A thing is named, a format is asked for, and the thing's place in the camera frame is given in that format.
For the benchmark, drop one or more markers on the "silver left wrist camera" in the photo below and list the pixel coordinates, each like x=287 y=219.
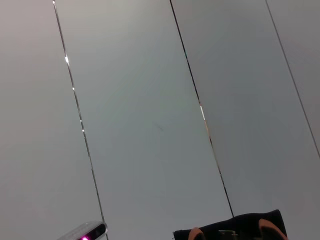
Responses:
x=82 y=232

